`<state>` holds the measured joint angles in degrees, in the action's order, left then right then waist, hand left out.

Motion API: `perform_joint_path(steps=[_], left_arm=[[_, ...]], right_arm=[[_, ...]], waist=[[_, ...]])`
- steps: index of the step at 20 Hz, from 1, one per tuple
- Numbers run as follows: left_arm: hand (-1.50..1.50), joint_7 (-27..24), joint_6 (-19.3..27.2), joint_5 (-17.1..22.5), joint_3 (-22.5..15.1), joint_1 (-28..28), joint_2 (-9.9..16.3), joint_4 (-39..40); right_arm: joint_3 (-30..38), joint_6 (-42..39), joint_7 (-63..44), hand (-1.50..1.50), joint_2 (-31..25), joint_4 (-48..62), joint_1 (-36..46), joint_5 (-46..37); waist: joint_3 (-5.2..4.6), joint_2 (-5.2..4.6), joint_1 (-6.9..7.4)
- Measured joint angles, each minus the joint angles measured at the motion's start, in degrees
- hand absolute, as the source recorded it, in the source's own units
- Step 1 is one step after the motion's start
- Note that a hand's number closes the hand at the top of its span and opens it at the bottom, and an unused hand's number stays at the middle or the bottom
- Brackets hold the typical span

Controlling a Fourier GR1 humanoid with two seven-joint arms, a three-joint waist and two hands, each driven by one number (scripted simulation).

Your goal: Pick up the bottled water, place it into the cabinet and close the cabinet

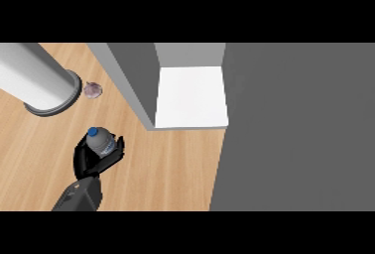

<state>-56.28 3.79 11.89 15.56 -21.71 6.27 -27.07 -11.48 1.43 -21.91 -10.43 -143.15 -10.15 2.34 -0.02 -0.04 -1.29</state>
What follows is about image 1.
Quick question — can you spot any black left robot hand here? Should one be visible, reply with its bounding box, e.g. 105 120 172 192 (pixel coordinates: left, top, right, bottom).
73 132 126 182

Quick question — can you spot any blue-capped water bottle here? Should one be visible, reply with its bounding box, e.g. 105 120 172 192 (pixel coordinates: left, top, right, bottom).
86 126 119 159

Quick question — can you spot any grey open cabinet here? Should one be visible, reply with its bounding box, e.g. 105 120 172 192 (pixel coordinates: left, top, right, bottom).
88 43 231 132

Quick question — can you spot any dark grey cabinet door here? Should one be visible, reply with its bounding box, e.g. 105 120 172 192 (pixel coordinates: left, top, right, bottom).
209 43 375 212

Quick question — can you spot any purple garlic bulb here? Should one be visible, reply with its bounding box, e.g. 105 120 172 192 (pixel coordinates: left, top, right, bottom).
83 81 104 100

